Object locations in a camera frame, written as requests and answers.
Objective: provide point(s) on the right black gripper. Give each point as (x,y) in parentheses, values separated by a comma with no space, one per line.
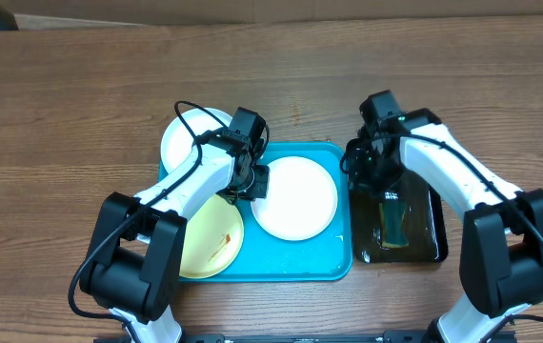
(362,182)

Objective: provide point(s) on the white plate with ketchup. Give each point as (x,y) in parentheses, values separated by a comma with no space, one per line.
(176,141)

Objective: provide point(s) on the yellow plate with ketchup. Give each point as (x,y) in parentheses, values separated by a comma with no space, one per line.
(214,237)

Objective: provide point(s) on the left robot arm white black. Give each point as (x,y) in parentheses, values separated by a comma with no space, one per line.
(132,264)

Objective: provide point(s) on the teal plastic tray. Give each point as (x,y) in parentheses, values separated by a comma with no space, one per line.
(265,258)

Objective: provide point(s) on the green yellow sponge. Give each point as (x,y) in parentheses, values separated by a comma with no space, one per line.
(392,213)

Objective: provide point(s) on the black water tray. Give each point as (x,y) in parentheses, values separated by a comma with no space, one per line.
(423,223)

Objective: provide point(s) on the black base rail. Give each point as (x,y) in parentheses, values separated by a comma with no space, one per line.
(400,336)

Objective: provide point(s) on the cardboard panel at back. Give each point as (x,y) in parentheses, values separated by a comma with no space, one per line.
(174,12)

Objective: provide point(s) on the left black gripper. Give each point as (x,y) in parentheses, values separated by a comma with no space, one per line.
(260,190)

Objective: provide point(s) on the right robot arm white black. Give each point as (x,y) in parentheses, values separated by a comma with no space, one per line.
(501,258)

